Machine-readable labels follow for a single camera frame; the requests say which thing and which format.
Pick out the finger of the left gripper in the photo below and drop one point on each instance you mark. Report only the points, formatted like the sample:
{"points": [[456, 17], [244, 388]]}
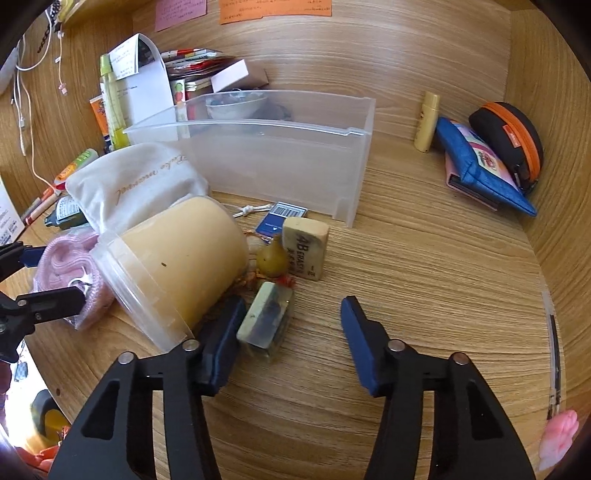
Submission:
{"points": [[20, 316], [16, 256]]}

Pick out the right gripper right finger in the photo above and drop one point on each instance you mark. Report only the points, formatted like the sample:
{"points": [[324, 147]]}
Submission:
{"points": [[473, 436]]}

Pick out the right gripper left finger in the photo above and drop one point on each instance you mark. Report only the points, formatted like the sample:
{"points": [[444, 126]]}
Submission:
{"points": [[111, 438]]}

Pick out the dark green glass bottle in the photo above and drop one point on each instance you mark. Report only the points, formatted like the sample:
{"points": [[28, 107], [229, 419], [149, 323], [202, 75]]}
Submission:
{"points": [[67, 214]]}

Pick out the white drawstring cloth pouch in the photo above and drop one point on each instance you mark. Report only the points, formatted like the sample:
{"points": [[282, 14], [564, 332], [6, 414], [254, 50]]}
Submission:
{"points": [[125, 187]]}

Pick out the beige cream plastic tub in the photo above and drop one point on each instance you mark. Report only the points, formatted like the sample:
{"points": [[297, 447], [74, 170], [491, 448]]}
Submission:
{"points": [[170, 269]]}

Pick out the red white marker pen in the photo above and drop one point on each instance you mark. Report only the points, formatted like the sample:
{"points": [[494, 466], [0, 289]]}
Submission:
{"points": [[42, 203]]}

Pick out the pink paw toy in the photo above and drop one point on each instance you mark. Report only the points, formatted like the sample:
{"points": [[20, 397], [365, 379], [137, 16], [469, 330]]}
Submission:
{"points": [[557, 438]]}

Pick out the orange green glue bottle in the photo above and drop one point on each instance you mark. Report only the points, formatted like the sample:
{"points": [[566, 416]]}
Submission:
{"points": [[83, 159]]}

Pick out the yellow spray bottle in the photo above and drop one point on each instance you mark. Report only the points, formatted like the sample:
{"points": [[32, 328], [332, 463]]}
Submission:
{"points": [[114, 115]]}

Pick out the orange tube behind bottle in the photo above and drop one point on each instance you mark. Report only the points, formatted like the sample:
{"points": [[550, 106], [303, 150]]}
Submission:
{"points": [[98, 110]]}

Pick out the wrapped used eraser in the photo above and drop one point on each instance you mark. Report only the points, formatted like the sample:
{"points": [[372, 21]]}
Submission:
{"points": [[267, 319]]}

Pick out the white paper stand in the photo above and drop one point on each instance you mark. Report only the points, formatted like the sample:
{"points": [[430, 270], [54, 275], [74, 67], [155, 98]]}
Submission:
{"points": [[141, 79]]}

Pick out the small yellow gourd charm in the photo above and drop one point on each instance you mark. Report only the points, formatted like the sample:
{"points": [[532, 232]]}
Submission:
{"points": [[272, 260]]}

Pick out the stack of books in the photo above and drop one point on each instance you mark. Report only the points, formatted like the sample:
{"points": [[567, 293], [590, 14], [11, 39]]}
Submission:
{"points": [[189, 73]]}

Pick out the blue staples box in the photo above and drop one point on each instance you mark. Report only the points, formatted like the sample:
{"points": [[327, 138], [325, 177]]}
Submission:
{"points": [[275, 214]]}

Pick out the pink notebook under pouch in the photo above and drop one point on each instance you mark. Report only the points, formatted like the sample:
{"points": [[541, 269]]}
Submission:
{"points": [[454, 182]]}

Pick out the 4B eraser block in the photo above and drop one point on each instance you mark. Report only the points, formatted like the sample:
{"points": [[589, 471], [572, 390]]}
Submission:
{"points": [[305, 241]]}

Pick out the clear bowl with clips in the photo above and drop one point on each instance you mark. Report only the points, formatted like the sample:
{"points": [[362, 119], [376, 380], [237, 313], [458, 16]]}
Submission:
{"points": [[236, 105]]}

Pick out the blue patchwork pouch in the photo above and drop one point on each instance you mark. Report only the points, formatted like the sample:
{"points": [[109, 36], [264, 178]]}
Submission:
{"points": [[478, 168]]}

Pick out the pink sticky note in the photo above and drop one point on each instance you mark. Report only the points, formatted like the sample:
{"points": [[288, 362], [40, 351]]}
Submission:
{"points": [[169, 13]]}

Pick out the small white cardboard box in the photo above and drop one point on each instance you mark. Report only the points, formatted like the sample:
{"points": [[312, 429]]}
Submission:
{"points": [[241, 75]]}

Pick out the yellow lotion tube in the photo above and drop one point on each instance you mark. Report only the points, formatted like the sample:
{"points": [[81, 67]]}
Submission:
{"points": [[427, 123]]}

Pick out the black orange zipper case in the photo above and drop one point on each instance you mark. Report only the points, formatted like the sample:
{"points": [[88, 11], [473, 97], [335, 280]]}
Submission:
{"points": [[513, 138]]}

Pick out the clear plastic storage bin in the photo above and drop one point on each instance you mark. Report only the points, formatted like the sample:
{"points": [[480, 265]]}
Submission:
{"points": [[305, 148]]}

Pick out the orange sticky note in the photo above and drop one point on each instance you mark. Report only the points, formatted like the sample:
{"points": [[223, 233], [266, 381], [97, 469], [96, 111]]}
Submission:
{"points": [[232, 11]]}

